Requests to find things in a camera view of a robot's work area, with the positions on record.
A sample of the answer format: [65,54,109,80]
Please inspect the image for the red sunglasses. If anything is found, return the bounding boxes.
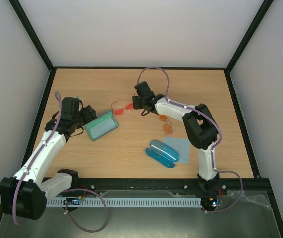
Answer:
[111,101,133,117]

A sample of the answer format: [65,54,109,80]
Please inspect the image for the green glasses case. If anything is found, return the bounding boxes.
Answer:
[84,110,119,141]

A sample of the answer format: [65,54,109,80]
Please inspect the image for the light blue cleaning cloth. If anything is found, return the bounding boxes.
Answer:
[90,118,115,138]

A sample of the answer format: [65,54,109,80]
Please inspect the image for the blue transparent glasses case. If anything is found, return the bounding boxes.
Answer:
[145,140,179,168]

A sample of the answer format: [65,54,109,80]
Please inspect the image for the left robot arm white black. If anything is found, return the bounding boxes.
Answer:
[0,94,97,222]

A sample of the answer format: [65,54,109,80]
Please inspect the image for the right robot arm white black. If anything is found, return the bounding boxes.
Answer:
[132,81,221,194]

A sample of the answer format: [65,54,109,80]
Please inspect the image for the orange sunglasses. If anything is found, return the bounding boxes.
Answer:
[158,115,173,135]

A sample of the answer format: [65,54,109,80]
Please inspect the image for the black metal frame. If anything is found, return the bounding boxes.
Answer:
[9,0,283,238]

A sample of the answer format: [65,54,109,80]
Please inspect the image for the light blue slotted cable duct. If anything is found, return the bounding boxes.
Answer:
[47,197,202,208]

